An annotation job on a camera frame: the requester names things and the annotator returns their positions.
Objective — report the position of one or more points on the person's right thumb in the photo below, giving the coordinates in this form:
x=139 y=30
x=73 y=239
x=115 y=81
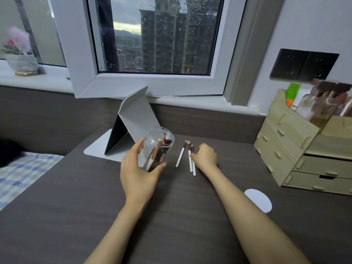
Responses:
x=194 y=155

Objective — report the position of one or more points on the clear holder with brown brushes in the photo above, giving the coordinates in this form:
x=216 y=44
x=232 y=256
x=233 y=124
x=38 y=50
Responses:
x=319 y=105

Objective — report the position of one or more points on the pink flowering plant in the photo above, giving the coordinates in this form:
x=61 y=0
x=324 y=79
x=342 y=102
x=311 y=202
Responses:
x=18 y=41

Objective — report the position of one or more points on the light wooden desk organizer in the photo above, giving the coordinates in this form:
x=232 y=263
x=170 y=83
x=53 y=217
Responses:
x=286 y=140

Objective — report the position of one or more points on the person's left forearm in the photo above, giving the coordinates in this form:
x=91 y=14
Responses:
x=121 y=233

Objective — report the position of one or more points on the blue plaid bed sheet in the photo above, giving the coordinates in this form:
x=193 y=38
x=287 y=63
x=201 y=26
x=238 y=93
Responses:
x=24 y=173

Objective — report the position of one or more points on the white window sash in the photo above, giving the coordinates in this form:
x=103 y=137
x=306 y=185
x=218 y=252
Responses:
x=82 y=52

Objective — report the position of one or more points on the person's left hand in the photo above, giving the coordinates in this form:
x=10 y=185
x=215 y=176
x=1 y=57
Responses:
x=136 y=178

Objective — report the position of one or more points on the white round pad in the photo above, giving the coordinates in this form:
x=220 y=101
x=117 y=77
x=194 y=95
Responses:
x=258 y=200

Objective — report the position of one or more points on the black wall socket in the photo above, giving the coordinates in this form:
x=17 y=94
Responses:
x=288 y=64
x=319 y=65

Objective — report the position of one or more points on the green tube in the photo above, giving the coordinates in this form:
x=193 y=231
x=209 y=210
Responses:
x=293 y=92

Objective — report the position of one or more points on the person's left thumb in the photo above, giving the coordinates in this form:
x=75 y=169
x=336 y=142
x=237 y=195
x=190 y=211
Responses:
x=159 y=169

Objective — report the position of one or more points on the light wooden drawer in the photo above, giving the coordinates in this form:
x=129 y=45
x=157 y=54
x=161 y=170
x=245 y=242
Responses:
x=324 y=166
x=316 y=184

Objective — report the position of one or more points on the clear plastic jar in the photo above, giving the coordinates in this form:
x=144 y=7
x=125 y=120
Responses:
x=159 y=145

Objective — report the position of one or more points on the grey folding stand mirror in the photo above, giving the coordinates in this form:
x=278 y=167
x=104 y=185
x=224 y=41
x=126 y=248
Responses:
x=137 y=115

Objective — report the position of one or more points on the high-rise building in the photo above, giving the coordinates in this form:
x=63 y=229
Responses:
x=170 y=35

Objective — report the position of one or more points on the white flower pot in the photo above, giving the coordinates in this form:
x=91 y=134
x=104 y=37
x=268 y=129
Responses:
x=22 y=63

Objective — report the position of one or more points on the woven round coaster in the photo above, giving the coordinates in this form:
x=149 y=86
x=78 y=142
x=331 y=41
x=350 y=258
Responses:
x=26 y=74

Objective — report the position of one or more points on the person's right hand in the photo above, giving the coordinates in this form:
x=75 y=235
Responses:
x=207 y=160

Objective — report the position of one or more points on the person's right forearm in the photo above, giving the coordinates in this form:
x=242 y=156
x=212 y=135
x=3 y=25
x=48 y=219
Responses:
x=247 y=217

